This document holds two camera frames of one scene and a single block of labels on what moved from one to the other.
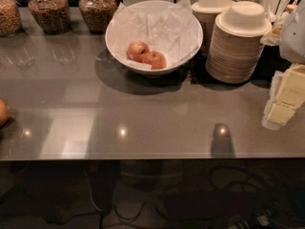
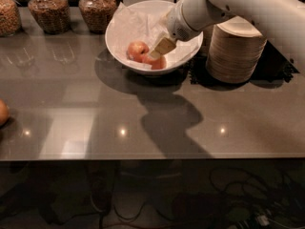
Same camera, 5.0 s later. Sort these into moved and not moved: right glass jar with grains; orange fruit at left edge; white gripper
Moved: white gripper
Not moved: orange fruit at left edge; right glass jar with grains
